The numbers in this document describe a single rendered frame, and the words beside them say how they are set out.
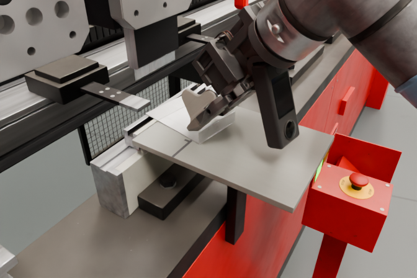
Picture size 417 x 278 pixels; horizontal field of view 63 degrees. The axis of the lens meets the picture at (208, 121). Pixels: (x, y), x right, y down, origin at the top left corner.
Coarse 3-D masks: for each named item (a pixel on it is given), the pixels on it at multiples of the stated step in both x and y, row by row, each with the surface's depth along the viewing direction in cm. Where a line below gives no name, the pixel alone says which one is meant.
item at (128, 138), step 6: (192, 84) 69; (192, 90) 69; (198, 90) 67; (204, 90) 69; (174, 96) 65; (180, 96) 66; (138, 120) 58; (144, 120) 58; (150, 120) 59; (132, 126) 56; (138, 126) 57; (126, 132) 56; (132, 132) 56; (126, 138) 56; (132, 138) 55; (126, 144) 57; (132, 144) 56
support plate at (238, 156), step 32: (160, 128) 56; (224, 128) 56; (256, 128) 56; (192, 160) 49; (224, 160) 49; (256, 160) 49; (288, 160) 49; (320, 160) 49; (256, 192) 44; (288, 192) 44
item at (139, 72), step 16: (176, 16) 55; (128, 32) 48; (144, 32) 50; (160, 32) 53; (176, 32) 56; (128, 48) 50; (144, 48) 51; (160, 48) 54; (176, 48) 57; (128, 64) 51; (144, 64) 52; (160, 64) 56
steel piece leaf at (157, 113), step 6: (168, 102) 63; (174, 102) 63; (180, 102) 63; (156, 108) 61; (162, 108) 61; (168, 108) 61; (174, 108) 61; (180, 108) 61; (150, 114) 59; (156, 114) 59; (162, 114) 59; (168, 114) 59
